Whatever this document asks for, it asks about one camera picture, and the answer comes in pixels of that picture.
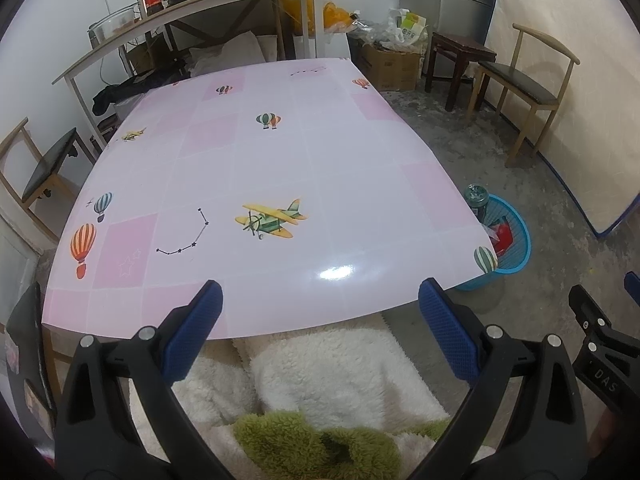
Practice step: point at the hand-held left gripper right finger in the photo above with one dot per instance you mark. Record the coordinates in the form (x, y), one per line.
(447, 332)

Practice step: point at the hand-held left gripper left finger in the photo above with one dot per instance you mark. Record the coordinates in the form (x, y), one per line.
(192, 332)

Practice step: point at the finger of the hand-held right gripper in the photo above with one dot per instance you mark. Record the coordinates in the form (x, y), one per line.
(634, 287)
(597, 327)

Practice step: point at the blue plastic bin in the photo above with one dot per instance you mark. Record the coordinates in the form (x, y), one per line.
(520, 250)

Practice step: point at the red printed packet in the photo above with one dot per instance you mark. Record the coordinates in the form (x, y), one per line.
(502, 237)

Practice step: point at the green plastic bottle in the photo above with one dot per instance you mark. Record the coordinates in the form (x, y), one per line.
(477, 200)

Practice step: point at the person's right hand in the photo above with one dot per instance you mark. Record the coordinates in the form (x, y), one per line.
(602, 430)

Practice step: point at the white fluffy blanket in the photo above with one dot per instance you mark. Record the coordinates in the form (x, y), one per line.
(325, 375)

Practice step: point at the green fluffy cloth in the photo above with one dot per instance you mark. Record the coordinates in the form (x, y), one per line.
(280, 440)

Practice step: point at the dark printed cloth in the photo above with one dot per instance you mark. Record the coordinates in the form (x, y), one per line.
(30, 330)

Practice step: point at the cream mattress with blue edge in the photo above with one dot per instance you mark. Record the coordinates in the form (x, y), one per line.
(600, 110)

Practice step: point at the wooden chair with dark seat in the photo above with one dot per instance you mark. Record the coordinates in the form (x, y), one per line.
(520, 80)
(50, 160)

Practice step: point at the black cloth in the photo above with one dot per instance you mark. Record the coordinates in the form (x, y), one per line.
(120, 92)

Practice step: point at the white sack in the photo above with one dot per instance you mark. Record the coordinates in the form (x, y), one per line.
(235, 52)

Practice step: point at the dark wooden stool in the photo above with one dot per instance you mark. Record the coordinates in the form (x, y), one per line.
(460, 42)

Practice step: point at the clear plastic bags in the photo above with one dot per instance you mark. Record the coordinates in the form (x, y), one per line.
(390, 30)

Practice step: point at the white cabinet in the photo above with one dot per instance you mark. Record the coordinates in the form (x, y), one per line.
(332, 42)

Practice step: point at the glass pot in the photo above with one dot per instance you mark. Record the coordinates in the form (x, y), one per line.
(115, 22)

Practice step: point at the yellow plastic bag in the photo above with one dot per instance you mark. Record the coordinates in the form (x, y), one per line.
(300, 10)

